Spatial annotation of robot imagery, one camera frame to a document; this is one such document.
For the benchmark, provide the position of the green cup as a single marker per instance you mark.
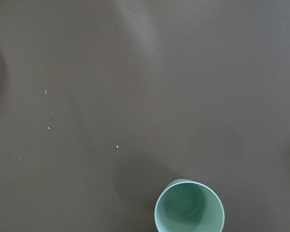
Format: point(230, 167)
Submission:
point(188, 206)

